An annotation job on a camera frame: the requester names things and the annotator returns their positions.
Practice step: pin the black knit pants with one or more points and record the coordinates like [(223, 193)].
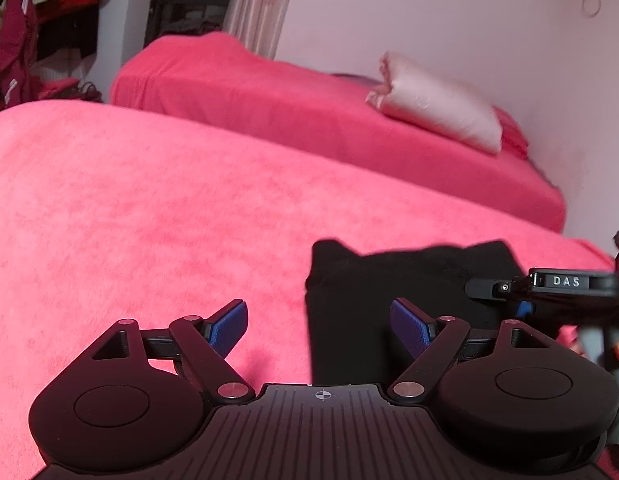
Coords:
[(349, 297)]

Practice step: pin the hanging clothes on rack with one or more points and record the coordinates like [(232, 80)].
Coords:
[(32, 31)]

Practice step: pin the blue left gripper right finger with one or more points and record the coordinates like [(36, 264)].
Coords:
[(413, 328)]

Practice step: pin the pink patterned curtain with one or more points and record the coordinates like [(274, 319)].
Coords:
[(257, 24)]

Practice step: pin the red folded cloth behind pillow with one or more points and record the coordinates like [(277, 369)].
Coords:
[(513, 139)]

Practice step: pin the pink blanket on near bed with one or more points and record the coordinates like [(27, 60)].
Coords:
[(110, 213)]

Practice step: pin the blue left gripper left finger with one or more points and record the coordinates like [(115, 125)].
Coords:
[(224, 329)]

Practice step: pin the pale pink satin pillow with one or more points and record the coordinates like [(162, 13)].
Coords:
[(411, 93)]

